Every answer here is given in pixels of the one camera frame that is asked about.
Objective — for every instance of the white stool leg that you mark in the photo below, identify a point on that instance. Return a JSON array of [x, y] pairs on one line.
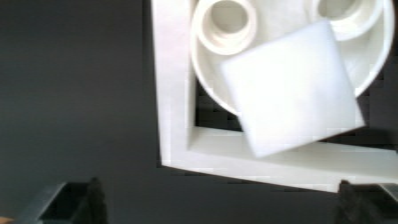
[[293, 92]]

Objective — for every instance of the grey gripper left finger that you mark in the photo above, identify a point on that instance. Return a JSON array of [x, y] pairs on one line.
[[69, 204]]

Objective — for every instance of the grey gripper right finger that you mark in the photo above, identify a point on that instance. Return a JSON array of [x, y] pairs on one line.
[[367, 203]]

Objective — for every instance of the white U-shaped fence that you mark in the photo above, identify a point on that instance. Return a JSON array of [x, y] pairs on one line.
[[209, 150]]

